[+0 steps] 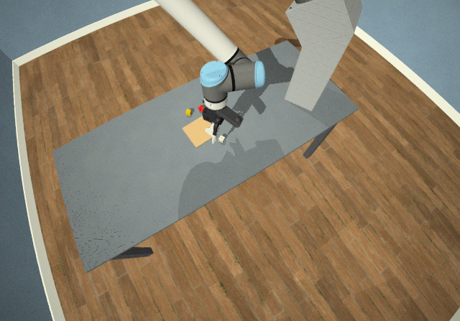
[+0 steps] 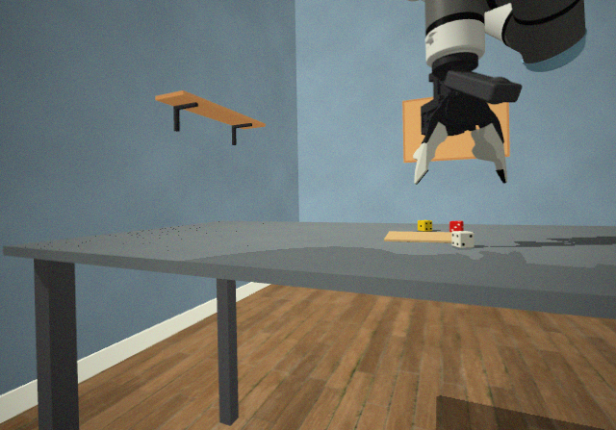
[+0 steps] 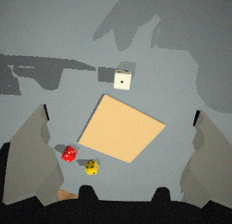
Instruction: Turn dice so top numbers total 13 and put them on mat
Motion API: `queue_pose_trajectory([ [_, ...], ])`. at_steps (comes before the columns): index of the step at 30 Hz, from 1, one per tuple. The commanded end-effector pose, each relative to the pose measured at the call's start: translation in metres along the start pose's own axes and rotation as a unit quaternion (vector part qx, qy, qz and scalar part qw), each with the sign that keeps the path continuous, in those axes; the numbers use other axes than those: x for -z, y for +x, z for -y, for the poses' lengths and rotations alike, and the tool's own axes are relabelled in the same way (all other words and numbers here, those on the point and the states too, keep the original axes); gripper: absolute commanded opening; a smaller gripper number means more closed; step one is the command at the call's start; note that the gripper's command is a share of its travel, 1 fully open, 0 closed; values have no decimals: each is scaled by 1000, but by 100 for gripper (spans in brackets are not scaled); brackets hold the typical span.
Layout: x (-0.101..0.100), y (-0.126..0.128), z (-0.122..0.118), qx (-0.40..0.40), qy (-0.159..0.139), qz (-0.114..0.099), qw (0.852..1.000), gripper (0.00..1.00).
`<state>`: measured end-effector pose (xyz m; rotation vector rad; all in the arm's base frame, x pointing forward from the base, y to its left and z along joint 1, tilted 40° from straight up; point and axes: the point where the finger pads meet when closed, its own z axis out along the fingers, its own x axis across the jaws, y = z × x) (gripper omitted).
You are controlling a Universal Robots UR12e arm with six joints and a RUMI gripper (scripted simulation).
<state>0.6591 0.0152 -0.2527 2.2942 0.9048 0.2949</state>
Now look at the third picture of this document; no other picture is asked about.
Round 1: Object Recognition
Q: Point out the yellow die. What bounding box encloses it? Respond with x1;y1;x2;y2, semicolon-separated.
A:
85;161;98;175

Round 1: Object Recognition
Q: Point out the tan flat mat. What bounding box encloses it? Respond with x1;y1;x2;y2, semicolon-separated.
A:
78;94;165;162

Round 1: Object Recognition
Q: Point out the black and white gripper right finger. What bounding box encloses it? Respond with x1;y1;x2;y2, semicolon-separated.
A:
180;110;232;224

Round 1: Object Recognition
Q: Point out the red die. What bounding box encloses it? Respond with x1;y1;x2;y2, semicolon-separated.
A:
61;146;77;162

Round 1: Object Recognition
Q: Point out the white die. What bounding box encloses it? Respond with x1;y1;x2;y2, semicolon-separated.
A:
113;70;131;90

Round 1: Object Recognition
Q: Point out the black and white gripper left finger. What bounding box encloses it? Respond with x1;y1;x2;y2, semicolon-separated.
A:
0;104;64;224

